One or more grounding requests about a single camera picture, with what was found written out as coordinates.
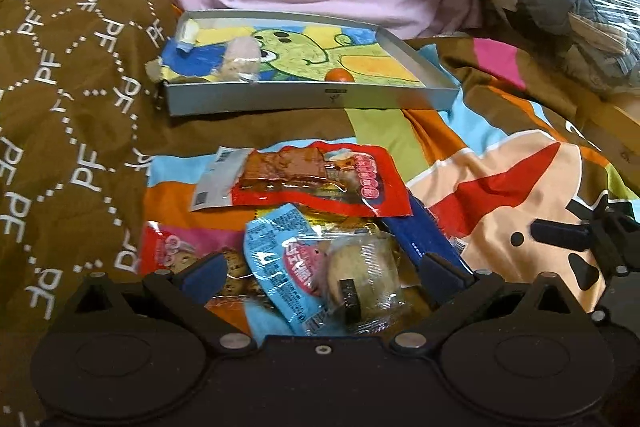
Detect pale rice cracker bar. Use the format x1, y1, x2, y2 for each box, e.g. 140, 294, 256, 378
212, 36, 262, 82

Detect small orange round snack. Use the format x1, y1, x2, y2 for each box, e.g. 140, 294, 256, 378
324, 67, 355, 82

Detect red cookie snack packet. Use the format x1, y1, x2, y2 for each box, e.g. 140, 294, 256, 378
139, 221, 265, 303

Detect blue pastry snack packet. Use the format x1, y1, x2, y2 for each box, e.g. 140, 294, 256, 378
243, 204, 409, 336

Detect colourful cartoon blanket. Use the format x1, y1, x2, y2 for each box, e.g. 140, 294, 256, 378
138, 37, 639, 311

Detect gold yellow snack packet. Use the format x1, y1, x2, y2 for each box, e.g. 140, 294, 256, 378
245, 204, 381, 239

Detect red dried meat snack packet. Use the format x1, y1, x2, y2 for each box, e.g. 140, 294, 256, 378
191, 141, 412, 218

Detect brown PF patterned duvet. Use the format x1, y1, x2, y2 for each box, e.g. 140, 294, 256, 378
1, 0, 354, 426

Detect grey tray with cartoon drawing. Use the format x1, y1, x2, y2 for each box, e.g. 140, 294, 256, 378
145, 9, 460, 117

